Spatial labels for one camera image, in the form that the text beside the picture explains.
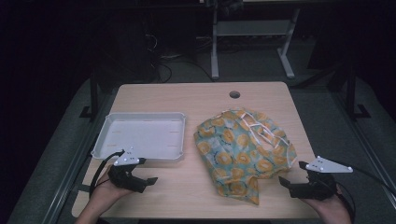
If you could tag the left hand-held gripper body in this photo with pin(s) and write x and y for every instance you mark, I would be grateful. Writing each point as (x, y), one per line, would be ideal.
(124, 179)

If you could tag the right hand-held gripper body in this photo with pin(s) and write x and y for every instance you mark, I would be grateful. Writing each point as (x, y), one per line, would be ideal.
(317, 188)

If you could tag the white plastic tray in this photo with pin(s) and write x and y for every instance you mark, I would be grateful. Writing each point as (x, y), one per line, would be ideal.
(146, 133)

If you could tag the fruit print cloth bag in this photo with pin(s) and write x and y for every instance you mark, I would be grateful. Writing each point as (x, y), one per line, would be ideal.
(236, 149)

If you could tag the person's right hand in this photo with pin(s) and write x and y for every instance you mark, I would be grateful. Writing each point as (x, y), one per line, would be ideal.
(330, 208)

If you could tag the person's left hand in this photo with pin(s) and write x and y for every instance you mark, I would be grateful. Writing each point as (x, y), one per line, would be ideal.
(106, 196)

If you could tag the black metal stand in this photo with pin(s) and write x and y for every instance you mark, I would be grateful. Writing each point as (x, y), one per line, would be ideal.
(94, 93)
(351, 93)

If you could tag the white metal desk frame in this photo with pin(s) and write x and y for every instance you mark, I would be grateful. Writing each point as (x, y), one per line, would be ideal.
(249, 28)

